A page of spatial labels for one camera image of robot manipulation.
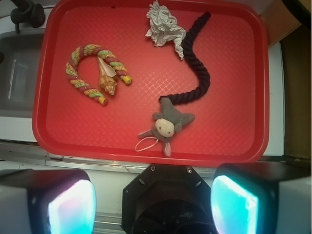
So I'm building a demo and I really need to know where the crumpled white paper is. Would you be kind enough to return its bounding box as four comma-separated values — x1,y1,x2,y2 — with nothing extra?
145,0,186,60

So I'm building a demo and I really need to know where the red plastic tray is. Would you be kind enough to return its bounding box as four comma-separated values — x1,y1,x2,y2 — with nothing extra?
32,0,269,166

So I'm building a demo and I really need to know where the grey plush animal toy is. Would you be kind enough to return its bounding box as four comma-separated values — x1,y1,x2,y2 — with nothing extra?
138,97,195,157

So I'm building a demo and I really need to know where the multicolour twisted rope toy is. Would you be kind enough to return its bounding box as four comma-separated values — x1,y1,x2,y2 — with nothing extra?
65,44,133,106

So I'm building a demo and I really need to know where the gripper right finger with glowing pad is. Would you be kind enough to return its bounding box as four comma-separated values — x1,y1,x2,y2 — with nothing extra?
211,162,312,234

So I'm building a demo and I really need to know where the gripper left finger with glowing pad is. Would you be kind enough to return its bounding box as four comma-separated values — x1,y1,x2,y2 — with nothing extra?
0,169,96,234

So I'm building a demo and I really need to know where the dark purple thick rope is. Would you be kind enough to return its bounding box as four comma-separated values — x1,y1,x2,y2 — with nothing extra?
159,11,212,107

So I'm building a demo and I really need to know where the grey plastic bin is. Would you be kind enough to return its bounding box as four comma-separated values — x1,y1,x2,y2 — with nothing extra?
0,29,45,118

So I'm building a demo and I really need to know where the brown spiral seashell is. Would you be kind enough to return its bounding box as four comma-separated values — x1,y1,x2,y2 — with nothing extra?
97,57,117,96

